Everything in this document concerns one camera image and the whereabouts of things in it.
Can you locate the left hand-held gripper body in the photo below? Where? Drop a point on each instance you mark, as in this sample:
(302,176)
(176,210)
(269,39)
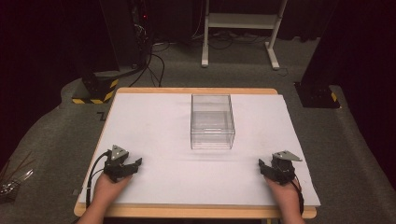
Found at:
(115,161)

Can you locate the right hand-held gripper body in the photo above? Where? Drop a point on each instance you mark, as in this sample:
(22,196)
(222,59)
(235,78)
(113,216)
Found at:
(283,169)

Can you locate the person's left hand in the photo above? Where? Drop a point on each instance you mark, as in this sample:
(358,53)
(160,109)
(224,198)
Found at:
(107,189)

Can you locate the white table sheet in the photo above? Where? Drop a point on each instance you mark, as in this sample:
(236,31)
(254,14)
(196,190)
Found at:
(168,140)

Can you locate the clear plastic box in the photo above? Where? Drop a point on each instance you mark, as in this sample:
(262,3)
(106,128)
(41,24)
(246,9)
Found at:
(212,123)

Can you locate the wooden table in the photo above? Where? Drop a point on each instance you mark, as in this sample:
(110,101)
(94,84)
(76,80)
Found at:
(186,212)

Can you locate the black stand with striped base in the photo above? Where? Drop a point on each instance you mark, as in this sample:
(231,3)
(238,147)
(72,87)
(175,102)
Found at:
(96,84)

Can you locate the black stand with plain base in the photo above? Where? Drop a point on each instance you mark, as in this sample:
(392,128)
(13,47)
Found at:
(317,93)

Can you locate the clear container with sticks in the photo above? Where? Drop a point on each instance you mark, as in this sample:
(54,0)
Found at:
(14,183)

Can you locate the black equipment rack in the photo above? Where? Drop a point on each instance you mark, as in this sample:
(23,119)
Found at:
(140,31)

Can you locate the white metal stand frame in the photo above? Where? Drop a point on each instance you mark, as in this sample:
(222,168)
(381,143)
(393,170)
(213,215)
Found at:
(241,21)

